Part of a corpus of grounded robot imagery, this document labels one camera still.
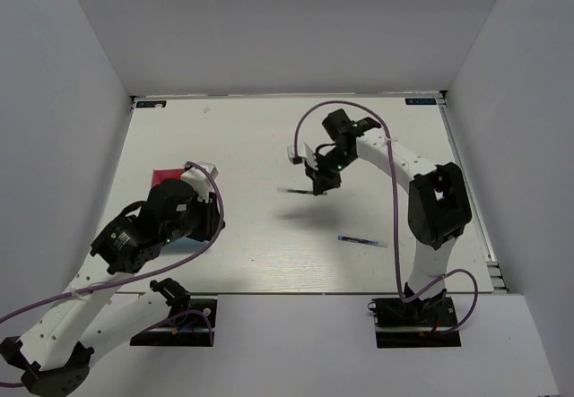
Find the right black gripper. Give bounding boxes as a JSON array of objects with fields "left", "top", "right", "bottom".
[{"left": 304, "top": 147, "right": 356, "bottom": 195}]

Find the green ink clear pen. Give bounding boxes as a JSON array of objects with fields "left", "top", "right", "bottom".
[{"left": 277, "top": 187, "right": 313, "bottom": 195}]

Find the blue ink pen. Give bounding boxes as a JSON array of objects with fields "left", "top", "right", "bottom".
[{"left": 337, "top": 235, "right": 387, "bottom": 248}]

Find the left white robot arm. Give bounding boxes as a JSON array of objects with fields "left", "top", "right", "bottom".
[{"left": 1, "top": 177, "right": 224, "bottom": 396}]

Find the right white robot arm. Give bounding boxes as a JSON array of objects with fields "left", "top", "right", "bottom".
[{"left": 303, "top": 109, "right": 472, "bottom": 324}]

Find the pink blue tiered organizer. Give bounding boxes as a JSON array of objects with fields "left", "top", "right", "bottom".
[{"left": 151, "top": 168, "right": 204, "bottom": 255}]

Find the left table corner label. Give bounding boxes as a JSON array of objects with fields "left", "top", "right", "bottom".
[{"left": 135, "top": 100, "right": 167, "bottom": 108}]

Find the table corner label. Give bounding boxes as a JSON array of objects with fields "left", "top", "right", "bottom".
[
  {"left": 135, "top": 100, "right": 167, "bottom": 108},
  {"left": 404, "top": 98, "right": 437, "bottom": 106}
]

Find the right table corner label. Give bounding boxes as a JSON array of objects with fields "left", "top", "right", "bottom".
[{"left": 404, "top": 98, "right": 437, "bottom": 106}]

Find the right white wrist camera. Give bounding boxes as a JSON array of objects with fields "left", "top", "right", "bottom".
[{"left": 287, "top": 142, "right": 317, "bottom": 169}]

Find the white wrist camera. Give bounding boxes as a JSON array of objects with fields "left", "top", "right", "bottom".
[
  {"left": 180, "top": 161, "right": 219, "bottom": 203},
  {"left": 287, "top": 142, "right": 317, "bottom": 169}
]

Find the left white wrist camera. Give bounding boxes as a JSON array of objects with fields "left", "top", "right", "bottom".
[{"left": 180, "top": 161, "right": 219, "bottom": 203}]

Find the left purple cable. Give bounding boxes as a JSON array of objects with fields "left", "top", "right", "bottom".
[{"left": 0, "top": 160, "right": 226, "bottom": 392}]

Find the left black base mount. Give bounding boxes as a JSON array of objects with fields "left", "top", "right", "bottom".
[{"left": 129, "top": 298, "right": 218, "bottom": 348}]

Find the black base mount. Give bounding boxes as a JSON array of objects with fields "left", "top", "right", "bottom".
[
  {"left": 367, "top": 298, "right": 462, "bottom": 349},
  {"left": 129, "top": 298, "right": 218, "bottom": 348}
]

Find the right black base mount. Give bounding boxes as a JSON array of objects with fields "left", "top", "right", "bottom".
[{"left": 367, "top": 298, "right": 462, "bottom": 349}]

